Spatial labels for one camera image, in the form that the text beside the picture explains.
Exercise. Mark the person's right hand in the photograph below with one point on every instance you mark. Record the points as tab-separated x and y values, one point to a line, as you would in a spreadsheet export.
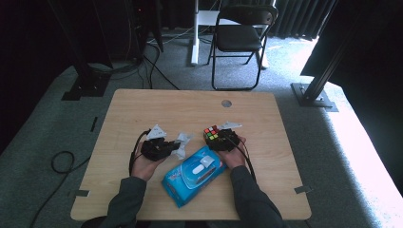
236	158

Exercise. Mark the grey tape piece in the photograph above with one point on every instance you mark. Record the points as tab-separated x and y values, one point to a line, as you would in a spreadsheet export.
302	189

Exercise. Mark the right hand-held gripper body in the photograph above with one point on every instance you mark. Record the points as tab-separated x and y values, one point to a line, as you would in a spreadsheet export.
228	142

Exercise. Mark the grey table grommet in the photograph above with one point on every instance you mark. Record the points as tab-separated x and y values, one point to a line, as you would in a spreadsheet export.
226	103

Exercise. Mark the person's left hand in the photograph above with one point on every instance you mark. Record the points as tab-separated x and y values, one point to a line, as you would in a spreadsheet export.
144	167

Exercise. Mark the black folding chair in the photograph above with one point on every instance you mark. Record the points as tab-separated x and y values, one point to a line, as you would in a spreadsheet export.
237	38

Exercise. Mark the black metal stand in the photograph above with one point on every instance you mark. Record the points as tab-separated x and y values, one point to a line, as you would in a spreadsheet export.
85	88
312	95

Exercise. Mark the blue wet wipe pack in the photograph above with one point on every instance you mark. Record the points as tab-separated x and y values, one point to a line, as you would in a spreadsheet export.
180	190

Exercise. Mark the black equipment tower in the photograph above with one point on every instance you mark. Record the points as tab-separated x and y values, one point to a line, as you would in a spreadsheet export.
144	28

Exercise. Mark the dark pleated curtain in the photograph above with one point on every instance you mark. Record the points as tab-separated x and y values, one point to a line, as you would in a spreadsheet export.
297	19

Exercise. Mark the multicoloured puzzle cube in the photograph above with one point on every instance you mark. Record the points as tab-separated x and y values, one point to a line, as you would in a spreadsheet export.
211	133

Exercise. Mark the white desk frame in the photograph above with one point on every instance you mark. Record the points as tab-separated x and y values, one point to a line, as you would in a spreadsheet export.
195	47

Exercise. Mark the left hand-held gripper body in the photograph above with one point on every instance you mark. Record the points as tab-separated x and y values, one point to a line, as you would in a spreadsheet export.
157	150

